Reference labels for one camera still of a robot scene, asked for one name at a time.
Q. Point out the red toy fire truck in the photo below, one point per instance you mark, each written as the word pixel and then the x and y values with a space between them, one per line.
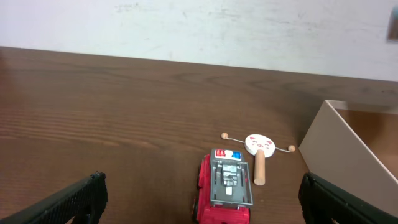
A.
pixel 224 191

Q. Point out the colourful puzzle cube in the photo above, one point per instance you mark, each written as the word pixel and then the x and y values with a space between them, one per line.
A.
pixel 392 30

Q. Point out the white cardboard box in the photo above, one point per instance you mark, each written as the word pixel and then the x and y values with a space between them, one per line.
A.
pixel 354 147

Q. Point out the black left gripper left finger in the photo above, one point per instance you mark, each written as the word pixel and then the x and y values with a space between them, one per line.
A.
pixel 82 202

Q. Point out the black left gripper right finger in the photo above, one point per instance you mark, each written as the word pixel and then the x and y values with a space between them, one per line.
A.
pixel 323 202

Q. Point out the wooden pig rattle drum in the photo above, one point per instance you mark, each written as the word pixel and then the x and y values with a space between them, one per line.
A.
pixel 260 147

